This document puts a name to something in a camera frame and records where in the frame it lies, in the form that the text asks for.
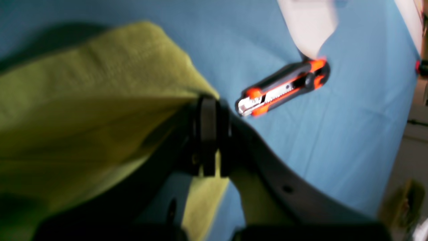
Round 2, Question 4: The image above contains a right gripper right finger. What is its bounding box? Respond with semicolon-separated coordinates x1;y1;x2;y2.
217;100;391;241

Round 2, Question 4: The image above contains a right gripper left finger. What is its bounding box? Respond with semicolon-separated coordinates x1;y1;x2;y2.
33;97;219;241

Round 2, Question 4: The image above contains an olive green t-shirt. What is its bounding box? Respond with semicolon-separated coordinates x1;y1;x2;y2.
0;21;231;241

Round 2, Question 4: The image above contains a blue table cloth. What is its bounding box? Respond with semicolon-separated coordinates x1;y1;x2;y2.
1;0;419;241

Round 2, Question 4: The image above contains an orange grey utility knife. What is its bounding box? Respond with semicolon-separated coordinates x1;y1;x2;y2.
235;59;330;116

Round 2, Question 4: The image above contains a white paper card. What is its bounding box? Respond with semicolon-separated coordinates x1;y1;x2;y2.
277;0;338;59

